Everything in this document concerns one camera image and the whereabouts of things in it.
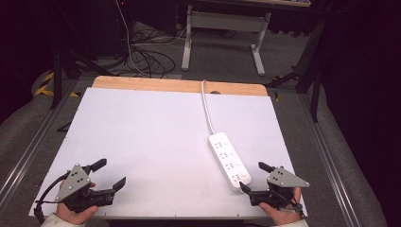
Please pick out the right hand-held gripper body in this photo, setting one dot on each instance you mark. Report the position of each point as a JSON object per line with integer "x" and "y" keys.
{"x": 285, "y": 178}

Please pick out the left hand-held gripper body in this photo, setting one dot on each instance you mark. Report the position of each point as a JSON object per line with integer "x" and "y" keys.
{"x": 73, "y": 181}

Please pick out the white power strip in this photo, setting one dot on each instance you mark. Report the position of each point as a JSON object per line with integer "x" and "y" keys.
{"x": 228, "y": 160}

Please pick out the person's left hand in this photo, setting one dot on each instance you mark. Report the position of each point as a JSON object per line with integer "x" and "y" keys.
{"x": 74, "y": 217}

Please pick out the person's right hand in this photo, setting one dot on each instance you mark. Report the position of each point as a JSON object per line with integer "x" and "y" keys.
{"x": 282, "y": 217}

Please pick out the white table board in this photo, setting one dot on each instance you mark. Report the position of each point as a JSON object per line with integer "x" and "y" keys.
{"x": 151, "y": 142}

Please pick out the yellow black floor tape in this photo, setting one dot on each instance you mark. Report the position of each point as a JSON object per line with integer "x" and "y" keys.
{"x": 45, "y": 86}

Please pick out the black metal stand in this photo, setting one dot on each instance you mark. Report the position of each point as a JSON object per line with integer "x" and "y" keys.
{"x": 312, "y": 72}
{"x": 58, "y": 78}

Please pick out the aluminium floor rail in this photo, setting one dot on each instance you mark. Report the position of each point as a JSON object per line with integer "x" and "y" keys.
{"x": 34, "y": 142}
{"x": 327, "y": 157}

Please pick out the white metal desk frame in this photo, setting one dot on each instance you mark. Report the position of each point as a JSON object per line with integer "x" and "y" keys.
{"x": 225, "y": 20}

